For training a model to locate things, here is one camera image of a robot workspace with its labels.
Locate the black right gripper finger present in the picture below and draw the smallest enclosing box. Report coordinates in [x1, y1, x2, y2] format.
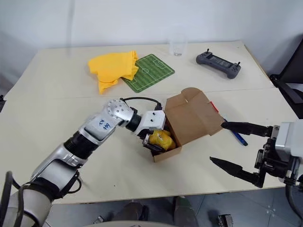
[221, 121, 275, 138]
[209, 156, 264, 189]

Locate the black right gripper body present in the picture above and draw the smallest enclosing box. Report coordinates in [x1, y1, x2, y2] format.
[254, 125, 298, 188]

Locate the grey game controller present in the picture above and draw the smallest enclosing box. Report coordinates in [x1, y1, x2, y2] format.
[196, 48, 242, 80]

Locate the yellow cloth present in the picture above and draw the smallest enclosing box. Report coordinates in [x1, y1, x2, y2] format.
[87, 49, 140, 95]

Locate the clear plastic cup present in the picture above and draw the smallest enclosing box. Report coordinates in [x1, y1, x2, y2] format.
[168, 33, 188, 57]

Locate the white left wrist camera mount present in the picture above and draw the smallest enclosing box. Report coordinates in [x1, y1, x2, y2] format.
[133, 109, 168, 137]

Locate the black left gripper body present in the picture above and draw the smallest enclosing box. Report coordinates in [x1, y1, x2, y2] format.
[138, 128, 157, 152]

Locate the black frame beside table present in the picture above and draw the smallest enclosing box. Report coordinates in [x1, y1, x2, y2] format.
[269, 35, 303, 112]

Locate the dark rounded shape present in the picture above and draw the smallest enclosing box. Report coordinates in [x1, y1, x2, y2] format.
[173, 195, 199, 227]
[115, 200, 149, 227]

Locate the brown cardboard box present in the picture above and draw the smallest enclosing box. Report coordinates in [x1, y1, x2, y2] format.
[151, 87, 226, 164]

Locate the green soccer field mat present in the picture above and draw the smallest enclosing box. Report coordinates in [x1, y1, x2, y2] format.
[120, 53, 176, 93]

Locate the thick black shoulder cable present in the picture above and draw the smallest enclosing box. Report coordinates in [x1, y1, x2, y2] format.
[0, 170, 26, 227]

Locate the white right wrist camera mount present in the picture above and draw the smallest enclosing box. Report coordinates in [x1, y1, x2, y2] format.
[274, 121, 303, 183]

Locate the blue pen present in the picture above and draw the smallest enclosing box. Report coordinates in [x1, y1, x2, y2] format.
[230, 130, 249, 146]

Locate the small metal bracket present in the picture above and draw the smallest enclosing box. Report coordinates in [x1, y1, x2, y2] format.
[93, 214, 110, 226]
[218, 213, 234, 227]

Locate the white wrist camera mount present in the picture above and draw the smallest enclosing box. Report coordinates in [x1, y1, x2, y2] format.
[274, 121, 303, 183]
[133, 109, 168, 137]

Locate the yellow soft item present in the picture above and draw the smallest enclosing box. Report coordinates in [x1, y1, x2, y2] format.
[147, 129, 177, 151]

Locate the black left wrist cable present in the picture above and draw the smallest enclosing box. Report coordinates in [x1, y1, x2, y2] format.
[119, 96, 163, 112]

